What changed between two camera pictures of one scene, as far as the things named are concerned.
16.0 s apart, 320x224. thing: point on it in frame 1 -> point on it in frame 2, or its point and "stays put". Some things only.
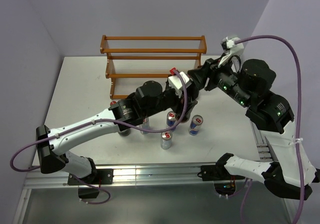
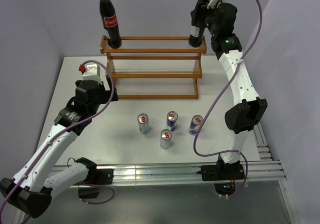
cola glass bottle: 123,133 -> 108,13
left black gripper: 177,96 -> 106,93
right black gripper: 199,76 -> 216,7
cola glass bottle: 189,107 -> 198,16
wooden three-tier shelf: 133,60 stays put
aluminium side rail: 263,149 stays put
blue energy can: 196,121 stays put
